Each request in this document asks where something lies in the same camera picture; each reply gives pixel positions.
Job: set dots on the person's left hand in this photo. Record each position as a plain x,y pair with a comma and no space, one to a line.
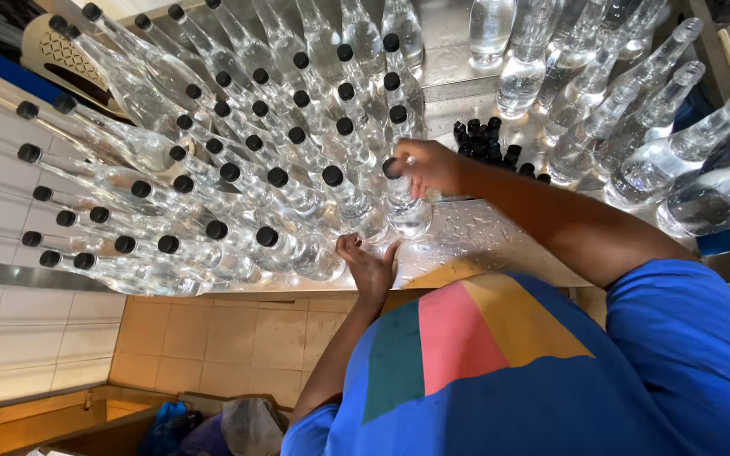
370,272

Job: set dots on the person's right hand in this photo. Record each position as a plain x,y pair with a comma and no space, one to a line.
438,168

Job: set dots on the person's right fingers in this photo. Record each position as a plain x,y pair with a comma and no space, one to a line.
410,166

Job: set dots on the single clear capped bottle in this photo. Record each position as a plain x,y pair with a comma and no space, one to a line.
408,214

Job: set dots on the pile of black bottle caps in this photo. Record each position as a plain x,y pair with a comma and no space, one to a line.
485,142

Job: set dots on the group of black-capped clear bottles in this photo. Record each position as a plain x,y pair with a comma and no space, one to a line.
238,158

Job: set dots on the group of uncapped clear bottles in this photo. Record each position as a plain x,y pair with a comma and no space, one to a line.
644,120

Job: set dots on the person's blue colour-block shirt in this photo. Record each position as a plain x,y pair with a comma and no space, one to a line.
530,411

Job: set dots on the clear plastic bag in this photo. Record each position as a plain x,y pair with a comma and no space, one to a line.
251,427

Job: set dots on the blue plastic bag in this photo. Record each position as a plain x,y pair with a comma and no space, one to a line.
165,427

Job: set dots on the beige plastic chair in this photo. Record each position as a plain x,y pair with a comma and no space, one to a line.
64,60

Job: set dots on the wooden crate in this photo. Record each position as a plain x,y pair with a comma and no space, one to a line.
35,424

